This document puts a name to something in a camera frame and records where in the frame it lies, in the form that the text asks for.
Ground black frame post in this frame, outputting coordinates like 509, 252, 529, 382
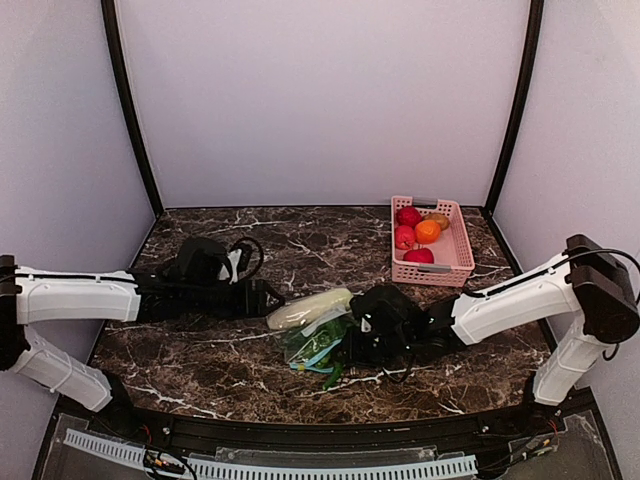
100, 0, 165, 218
484, 0, 545, 217

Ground pink plastic basket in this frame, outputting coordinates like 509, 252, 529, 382
391, 195, 475, 287

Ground red pepper toy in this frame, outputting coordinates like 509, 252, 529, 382
395, 206, 423, 228

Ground red apple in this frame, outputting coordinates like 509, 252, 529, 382
394, 225, 416, 251

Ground green grapes toy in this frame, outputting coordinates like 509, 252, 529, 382
314, 319, 351, 345

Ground brown potato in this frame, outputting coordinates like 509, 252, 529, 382
423, 212, 450, 231

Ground red strawberry toy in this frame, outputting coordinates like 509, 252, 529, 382
403, 248, 435, 264

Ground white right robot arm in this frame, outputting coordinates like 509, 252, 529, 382
341, 234, 639, 407

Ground black left frame post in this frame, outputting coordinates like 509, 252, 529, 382
100, 0, 165, 218

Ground orange tangerine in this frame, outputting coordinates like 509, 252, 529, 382
414, 220, 442, 244

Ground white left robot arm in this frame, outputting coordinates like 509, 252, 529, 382
1, 237, 285, 413

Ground green cucumber toy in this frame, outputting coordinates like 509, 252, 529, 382
323, 362, 344, 391

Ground black right frame post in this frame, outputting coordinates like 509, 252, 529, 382
484, 0, 545, 217

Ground grey slotted cable duct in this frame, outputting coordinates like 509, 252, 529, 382
64, 428, 478, 479

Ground clear zip top bag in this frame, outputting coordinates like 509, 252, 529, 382
276, 307, 353, 374

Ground black front frame rail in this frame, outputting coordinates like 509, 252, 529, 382
90, 364, 565, 457

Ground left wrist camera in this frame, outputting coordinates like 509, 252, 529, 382
217, 237, 265, 284

